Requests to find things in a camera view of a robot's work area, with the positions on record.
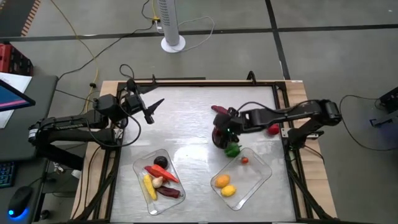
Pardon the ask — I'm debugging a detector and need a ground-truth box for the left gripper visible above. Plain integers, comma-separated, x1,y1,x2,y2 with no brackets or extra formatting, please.
123,79,165,125

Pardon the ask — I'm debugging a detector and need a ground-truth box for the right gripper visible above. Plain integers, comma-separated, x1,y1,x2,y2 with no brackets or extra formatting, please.
211,107,244,147

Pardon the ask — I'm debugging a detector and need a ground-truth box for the dark maroon round fruit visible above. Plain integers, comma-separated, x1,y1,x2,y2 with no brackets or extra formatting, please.
212,128,233,149

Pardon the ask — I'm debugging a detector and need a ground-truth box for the green bell pepper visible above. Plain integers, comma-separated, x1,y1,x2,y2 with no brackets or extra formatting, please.
224,142,243,158

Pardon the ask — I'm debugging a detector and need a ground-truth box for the orange citrus fruit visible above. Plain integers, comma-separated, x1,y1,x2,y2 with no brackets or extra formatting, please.
214,174,231,189

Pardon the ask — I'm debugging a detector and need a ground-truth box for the large red tomato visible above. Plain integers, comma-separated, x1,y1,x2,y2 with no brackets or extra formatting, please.
266,123,280,136

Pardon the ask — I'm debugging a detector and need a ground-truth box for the yellow lemon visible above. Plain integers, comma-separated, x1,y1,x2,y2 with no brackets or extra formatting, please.
220,184,237,198

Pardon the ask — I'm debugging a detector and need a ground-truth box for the dark purple round vegetable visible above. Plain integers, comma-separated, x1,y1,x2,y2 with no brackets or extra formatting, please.
154,155,169,170

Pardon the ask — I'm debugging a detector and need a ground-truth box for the orange carrot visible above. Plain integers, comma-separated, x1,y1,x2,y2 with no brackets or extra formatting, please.
150,164,180,184

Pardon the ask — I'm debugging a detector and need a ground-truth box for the dark purple eggplant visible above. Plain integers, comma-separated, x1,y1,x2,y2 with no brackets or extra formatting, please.
156,185,182,199

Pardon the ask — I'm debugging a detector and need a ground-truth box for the yellow corn cob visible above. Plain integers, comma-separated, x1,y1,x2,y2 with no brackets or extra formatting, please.
142,174,158,201

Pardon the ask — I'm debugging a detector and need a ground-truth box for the clear plastic basket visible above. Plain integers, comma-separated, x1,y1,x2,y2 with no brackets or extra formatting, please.
210,147,273,212
132,148,187,216

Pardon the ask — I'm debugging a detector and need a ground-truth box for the white tower fan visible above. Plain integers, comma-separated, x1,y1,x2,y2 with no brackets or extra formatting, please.
156,0,187,54

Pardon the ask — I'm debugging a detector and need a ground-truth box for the wooden table board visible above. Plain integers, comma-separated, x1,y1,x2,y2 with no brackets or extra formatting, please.
70,80,338,220

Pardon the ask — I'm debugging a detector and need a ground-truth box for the gray desk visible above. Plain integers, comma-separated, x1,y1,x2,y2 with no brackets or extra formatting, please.
0,75,59,224

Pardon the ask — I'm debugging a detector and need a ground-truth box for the white paper sheet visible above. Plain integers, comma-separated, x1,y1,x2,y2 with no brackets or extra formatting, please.
0,72,33,129

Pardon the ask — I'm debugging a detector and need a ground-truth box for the computer monitor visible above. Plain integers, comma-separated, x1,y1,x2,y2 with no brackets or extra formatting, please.
0,79,36,113

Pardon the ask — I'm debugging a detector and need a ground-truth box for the red crate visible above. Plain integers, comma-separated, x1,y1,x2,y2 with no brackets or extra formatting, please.
0,43,34,77

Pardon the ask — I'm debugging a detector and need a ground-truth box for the black mat with striped edge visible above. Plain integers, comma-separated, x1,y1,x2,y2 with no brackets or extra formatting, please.
0,0,42,37

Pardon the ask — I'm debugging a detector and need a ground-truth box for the computer keyboard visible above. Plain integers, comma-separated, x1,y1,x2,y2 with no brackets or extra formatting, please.
0,161,16,189

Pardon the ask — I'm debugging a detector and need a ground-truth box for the black computer mouse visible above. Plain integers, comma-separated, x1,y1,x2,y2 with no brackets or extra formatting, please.
7,185,34,218

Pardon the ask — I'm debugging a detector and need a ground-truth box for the black equipment stand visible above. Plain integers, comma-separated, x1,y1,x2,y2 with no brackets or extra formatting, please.
369,86,398,128

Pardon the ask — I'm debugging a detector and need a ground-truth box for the black table frame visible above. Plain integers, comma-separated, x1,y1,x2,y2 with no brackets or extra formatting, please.
67,70,368,224

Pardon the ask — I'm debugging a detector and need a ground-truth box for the black floor cable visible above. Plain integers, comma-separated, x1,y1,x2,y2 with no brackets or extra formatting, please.
57,0,156,81

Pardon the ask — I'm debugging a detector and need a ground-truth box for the white fan cable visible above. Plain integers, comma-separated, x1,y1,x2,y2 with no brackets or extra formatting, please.
174,15,216,53

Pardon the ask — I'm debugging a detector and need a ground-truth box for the yellow cable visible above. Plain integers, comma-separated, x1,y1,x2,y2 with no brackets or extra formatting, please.
49,0,100,105

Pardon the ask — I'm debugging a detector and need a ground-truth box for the black looping equipment cable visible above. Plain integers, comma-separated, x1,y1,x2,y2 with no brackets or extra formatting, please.
338,95,398,152

